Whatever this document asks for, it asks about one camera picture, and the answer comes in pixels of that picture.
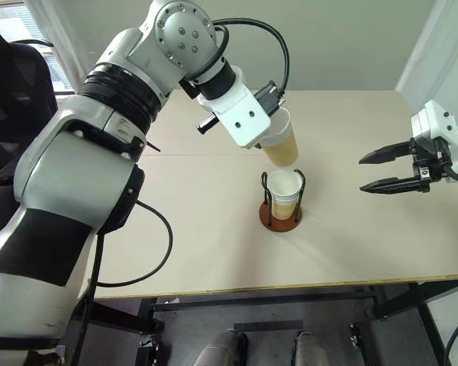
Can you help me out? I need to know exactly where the thin black looping cable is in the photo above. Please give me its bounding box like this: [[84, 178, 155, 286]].
[[93, 200, 173, 287]]

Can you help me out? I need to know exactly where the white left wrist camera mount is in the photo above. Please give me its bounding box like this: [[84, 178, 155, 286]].
[[196, 78, 272, 149]]

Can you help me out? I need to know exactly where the black mesh office chair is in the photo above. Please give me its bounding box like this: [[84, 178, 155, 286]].
[[0, 7, 59, 245]]

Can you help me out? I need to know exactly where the brown cup holder stand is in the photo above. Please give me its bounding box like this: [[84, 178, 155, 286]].
[[259, 167, 306, 233]]

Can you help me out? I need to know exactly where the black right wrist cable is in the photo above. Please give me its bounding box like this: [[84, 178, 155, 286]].
[[440, 162, 458, 185]]

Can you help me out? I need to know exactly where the black flat floor strip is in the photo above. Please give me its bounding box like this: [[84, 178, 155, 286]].
[[233, 319, 305, 332]]

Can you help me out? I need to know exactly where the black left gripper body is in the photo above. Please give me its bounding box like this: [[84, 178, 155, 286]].
[[197, 81, 287, 135]]

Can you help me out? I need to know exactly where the dark grey rounded shape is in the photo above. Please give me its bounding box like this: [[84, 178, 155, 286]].
[[294, 330, 341, 366], [193, 329, 248, 366]]

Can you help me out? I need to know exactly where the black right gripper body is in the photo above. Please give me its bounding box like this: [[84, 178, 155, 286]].
[[408, 136, 450, 192]]

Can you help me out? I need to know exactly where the black metal table frame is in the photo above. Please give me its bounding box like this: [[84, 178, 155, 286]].
[[70, 281, 458, 366]]

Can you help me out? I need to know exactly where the window with blinds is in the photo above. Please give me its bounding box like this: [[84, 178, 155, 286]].
[[0, 2, 77, 95]]

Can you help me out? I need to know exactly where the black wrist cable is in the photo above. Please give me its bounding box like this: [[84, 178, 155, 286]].
[[198, 18, 291, 101], [440, 162, 458, 185]]

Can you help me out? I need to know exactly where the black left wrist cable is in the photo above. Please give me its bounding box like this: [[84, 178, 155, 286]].
[[198, 18, 291, 101]]

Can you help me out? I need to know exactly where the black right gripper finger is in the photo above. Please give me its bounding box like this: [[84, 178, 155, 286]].
[[358, 140, 415, 165], [359, 175, 423, 195]]

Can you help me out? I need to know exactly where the white and tan paper cup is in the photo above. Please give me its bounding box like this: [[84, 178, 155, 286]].
[[260, 108, 300, 169], [267, 169, 303, 204], [270, 196, 298, 220]]

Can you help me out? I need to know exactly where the black metal floor bracket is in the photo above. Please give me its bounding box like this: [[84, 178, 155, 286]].
[[347, 323, 368, 348], [137, 335, 162, 366]]

